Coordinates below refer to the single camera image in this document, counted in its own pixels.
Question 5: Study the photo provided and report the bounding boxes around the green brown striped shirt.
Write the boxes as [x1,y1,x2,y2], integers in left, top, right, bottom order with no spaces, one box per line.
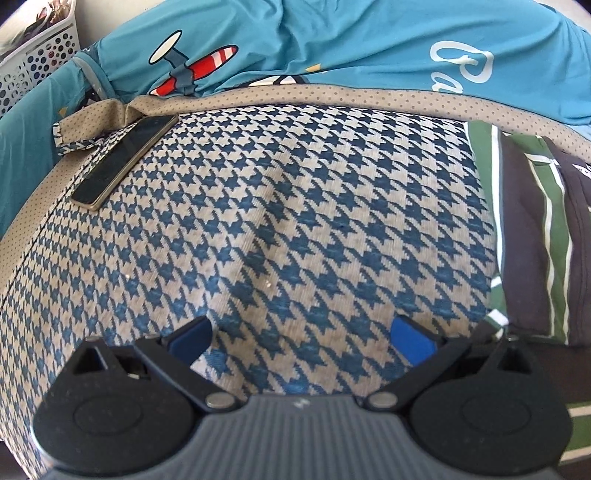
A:
[466,121,591,467]

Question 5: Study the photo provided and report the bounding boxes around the blue printed quilt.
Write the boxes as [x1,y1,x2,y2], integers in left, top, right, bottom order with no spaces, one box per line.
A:
[74,0,591,134]

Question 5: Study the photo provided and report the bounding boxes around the black smartphone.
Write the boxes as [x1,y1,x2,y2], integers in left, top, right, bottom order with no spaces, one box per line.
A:
[71,114,180,212]

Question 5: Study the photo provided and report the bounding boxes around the white perforated plastic basket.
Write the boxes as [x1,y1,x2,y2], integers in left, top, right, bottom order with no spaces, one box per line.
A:
[0,0,79,118]

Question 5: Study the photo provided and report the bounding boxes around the blue houndstooth bed mat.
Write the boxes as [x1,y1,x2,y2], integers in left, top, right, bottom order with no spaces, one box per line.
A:
[0,83,591,480]

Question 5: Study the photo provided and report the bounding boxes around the assorted packets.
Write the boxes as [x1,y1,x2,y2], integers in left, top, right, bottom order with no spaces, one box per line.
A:
[0,0,70,54]

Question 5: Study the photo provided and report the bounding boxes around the dark grey garment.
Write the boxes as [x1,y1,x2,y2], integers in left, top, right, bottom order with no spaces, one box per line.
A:
[551,148,591,344]

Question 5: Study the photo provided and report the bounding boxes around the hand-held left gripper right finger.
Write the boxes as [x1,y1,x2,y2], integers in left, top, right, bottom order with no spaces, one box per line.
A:
[362,315,539,414]

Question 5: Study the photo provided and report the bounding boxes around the teal bed sheet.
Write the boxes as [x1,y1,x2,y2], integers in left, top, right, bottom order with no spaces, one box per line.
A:
[0,55,116,236]

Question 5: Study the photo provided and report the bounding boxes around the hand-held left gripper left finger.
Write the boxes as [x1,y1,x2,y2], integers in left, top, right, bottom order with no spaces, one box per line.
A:
[69,315,238,414]

